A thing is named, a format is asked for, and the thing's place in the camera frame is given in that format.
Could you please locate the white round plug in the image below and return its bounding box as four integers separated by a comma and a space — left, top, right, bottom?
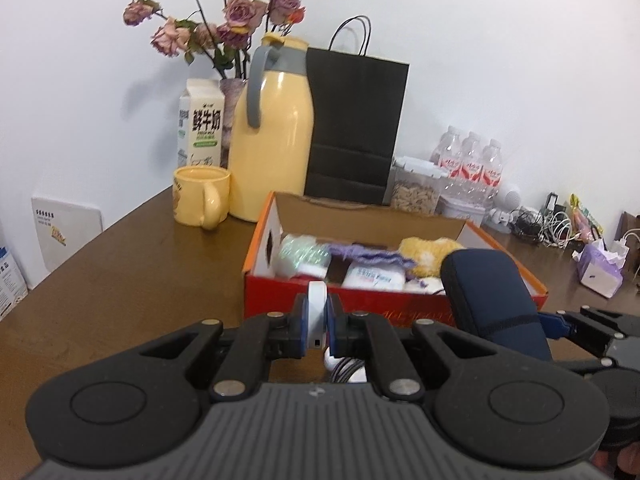
324, 347, 368, 385

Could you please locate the purple knitted cloth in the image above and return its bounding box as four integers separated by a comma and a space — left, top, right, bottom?
327, 242, 418, 278

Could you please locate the white wall panel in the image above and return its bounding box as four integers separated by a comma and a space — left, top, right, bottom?
31, 195, 104, 276

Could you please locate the white milk carton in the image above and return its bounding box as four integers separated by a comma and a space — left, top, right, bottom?
176, 78, 225, 168

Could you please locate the yellow white plush toy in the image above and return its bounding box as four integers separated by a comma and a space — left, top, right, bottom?
398, 236, 466, 278

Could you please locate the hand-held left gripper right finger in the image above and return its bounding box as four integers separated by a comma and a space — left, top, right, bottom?
324, 294, 541, 403

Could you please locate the white charger adapter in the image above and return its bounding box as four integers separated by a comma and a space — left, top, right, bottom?
306, 281, 328, 351

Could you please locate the colourful snack packet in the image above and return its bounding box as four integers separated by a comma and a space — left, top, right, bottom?
570, 194, 605, 241

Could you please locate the white wipes pack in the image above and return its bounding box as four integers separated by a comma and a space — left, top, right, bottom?
341, 261, 406, 291

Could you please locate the small water bottle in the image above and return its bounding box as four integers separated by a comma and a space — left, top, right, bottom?
432, 126, 463, 168
480, 138, 503, 196
457, 131, 483, 186

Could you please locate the black paper bag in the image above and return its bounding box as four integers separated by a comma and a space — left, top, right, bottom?
304, 15, 411, 207

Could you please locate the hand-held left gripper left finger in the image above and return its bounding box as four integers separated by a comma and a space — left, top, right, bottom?
107, 294, 308, 403

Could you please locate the dried rose bouquet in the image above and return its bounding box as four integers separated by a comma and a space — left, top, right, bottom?
123, 0, 307, 81

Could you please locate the purple tissue pack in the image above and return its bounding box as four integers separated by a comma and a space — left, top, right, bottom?
575, 239, 626, 299

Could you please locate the black cable tangle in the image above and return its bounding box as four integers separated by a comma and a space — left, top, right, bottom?
512, 205, 548, 246

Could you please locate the blue white bag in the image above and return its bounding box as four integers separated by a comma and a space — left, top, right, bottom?
0, 245, 30, 321

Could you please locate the white robot figurine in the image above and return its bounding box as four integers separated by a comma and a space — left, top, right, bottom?
487, 185, 522, 233

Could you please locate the red cardboard box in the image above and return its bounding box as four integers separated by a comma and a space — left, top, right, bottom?
242, 191, 548, 321

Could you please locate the yellow thermos jug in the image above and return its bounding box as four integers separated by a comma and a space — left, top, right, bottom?
227, 32, 315, 222

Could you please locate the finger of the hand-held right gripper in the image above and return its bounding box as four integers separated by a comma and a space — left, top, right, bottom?
537, 305, 640, 358
562, 357, 617, 375

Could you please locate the brown paper bag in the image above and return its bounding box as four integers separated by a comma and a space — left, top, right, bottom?
620, 211, 640, 281

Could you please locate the green glitter pack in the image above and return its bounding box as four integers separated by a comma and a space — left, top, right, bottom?
274, 234, 333, 278

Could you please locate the navy zip case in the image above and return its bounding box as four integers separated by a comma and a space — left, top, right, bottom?
440, 249, 553, 361

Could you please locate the clear seed container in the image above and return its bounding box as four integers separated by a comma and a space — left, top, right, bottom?
389, 156, 449, 216

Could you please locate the yellow mug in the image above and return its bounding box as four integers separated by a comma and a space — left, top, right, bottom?
172, 165, 232, 230

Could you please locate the person's right hand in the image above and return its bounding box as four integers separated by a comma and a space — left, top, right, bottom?
592, 447, 640, 480

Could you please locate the grey flower vase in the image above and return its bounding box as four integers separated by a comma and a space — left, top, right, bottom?
220, 77, 248, 168

